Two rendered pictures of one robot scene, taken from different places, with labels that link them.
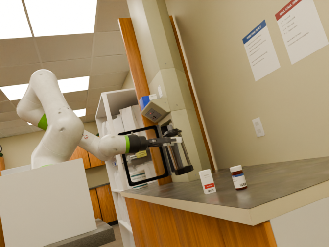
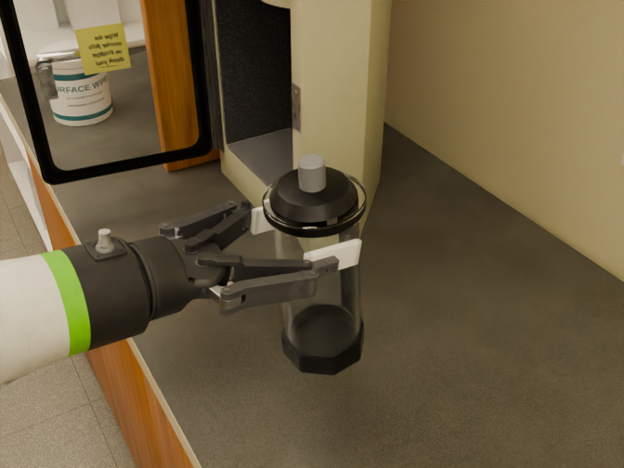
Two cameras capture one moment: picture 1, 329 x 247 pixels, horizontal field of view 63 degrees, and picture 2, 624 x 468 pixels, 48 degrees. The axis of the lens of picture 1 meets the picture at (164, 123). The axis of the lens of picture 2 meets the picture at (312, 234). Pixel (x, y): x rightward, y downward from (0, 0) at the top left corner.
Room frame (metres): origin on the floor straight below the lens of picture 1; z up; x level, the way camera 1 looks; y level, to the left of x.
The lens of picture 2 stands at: (0.85, 0.08, 1.63)
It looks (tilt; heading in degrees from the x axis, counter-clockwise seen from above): 36 degrees down; 350
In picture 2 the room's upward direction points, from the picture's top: straight up
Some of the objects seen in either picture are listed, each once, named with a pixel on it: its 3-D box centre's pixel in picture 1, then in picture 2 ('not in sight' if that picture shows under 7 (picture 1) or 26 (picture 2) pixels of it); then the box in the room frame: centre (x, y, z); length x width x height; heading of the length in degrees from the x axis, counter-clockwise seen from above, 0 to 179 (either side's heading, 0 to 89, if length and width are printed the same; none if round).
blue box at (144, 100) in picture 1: (148, 103); not in sight; (1.95, 0.08, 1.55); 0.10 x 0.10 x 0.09; 20
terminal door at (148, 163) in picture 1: (143, 155); (113, 63); (1.99, 0.21, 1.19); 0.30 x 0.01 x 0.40; 103
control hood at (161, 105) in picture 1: (154, 111); not in sight; (1.86, 0.05, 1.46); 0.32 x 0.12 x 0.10; 20
